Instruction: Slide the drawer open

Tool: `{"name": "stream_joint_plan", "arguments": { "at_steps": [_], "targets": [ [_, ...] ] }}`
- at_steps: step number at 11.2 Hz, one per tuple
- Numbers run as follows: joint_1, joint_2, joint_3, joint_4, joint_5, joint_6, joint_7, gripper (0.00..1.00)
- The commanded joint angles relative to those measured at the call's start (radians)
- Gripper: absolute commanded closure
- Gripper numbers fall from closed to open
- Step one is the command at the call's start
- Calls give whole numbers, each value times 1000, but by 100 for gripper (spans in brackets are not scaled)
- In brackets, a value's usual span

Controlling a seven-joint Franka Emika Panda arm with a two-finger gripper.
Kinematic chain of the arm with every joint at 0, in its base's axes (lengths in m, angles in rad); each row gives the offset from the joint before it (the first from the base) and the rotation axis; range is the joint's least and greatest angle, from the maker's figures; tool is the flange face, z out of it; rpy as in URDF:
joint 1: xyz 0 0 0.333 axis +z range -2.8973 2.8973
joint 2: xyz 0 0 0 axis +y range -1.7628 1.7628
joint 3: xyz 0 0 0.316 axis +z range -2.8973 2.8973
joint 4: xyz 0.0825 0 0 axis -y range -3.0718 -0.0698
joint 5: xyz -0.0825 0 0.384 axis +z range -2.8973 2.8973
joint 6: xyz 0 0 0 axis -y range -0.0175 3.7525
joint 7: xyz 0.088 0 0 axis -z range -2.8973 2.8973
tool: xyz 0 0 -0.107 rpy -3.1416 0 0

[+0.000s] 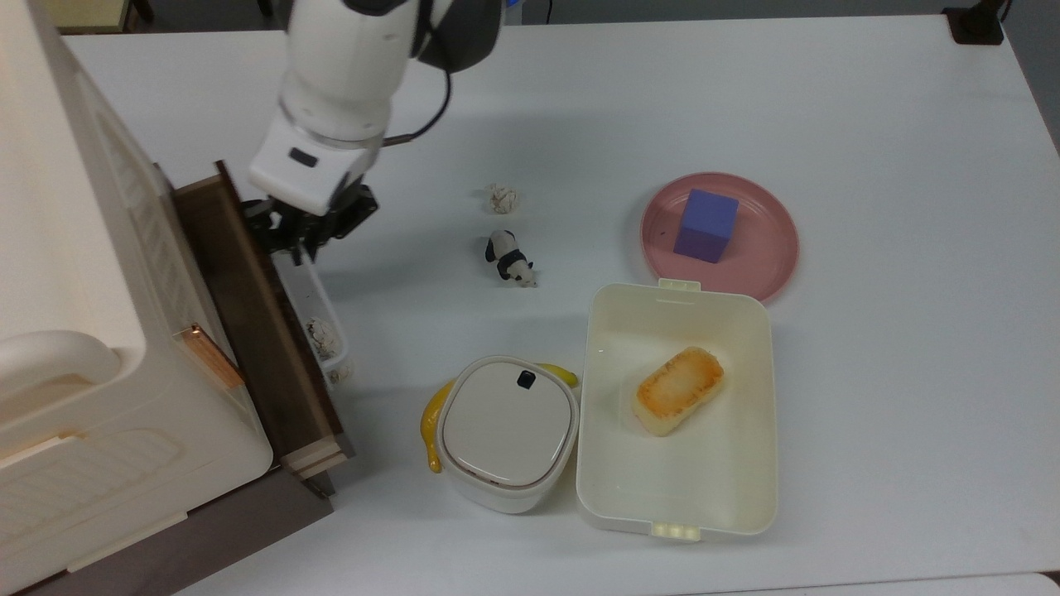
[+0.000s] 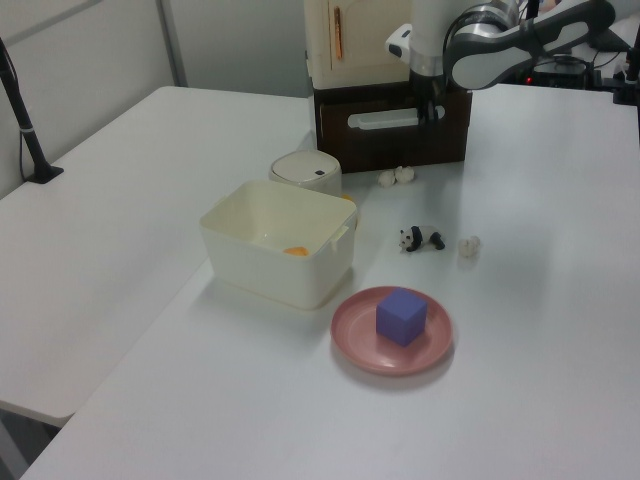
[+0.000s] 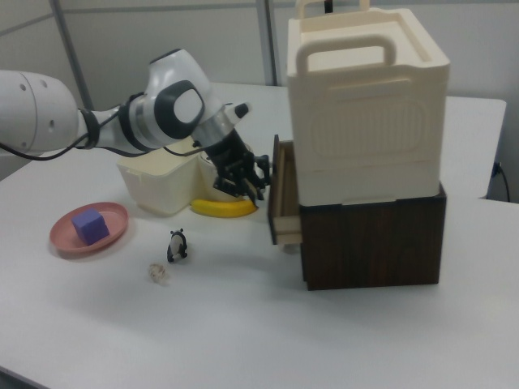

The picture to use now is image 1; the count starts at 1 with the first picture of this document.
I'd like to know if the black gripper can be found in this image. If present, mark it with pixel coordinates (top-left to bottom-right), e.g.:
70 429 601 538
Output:
242 184 380 266

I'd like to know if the cream plastic drawer cabinet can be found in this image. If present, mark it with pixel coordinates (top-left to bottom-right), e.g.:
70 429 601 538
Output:
0 0 275 574

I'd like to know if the crumpled paper in tray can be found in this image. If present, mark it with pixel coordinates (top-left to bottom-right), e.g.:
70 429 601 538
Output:
306 316 356 389

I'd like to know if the dark wooden box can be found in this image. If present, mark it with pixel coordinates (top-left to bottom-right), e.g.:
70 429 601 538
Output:
17 161 357 596

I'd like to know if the copper tag on cabinet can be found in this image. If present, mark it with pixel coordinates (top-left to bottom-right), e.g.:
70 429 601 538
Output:
177 324 248 391

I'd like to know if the beige dumpling toy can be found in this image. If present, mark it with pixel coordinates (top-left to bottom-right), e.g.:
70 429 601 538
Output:
484 181 522 215

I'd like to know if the black white panda figurine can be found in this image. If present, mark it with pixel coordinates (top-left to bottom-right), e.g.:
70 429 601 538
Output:
484 228 539 289

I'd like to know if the yellow banana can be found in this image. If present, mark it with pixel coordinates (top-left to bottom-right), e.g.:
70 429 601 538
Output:
419 362 581 475

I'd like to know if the cream round lidded container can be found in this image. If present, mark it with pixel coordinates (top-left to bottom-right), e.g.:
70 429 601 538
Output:
436 355 580 515

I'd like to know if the purple cube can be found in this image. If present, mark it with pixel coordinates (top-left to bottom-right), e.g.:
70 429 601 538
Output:
672 187 740 265

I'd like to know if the toasted bread piece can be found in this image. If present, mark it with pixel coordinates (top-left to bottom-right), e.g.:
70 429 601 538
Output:
633 345 726 438

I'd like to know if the pink plate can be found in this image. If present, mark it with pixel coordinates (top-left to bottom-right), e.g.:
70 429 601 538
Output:
638 171 801 304

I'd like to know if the cream rectangular plastic container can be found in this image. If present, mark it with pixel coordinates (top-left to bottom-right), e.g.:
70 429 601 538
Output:
575 278 780 544

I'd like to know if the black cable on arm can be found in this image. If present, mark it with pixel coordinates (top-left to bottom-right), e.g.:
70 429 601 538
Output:
383 46 455 150

